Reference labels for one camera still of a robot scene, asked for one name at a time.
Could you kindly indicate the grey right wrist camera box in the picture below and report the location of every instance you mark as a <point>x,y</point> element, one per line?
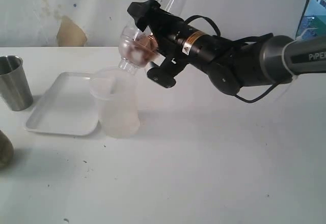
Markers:
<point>165,73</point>

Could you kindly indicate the brown wooden bowl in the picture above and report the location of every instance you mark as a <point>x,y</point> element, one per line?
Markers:
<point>6,150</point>

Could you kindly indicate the stainless steel cup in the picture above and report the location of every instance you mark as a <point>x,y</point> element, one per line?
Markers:
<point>15,90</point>

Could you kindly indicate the clear dome lid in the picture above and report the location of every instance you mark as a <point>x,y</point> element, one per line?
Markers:
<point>129,34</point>

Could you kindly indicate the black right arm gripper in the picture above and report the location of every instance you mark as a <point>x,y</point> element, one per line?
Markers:
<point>168,29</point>

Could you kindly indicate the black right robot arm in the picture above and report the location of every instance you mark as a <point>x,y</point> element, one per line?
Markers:
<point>266,60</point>

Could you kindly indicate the green container outside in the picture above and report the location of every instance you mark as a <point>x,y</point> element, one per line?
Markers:
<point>316,27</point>

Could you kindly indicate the white rectangular tray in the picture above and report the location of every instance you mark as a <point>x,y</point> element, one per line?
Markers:
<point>66,108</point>

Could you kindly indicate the translucent plastic cup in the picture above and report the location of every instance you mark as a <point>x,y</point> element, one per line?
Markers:
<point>114,93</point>

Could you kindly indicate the black metal frame post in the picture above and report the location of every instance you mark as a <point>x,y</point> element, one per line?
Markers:
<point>302,15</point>

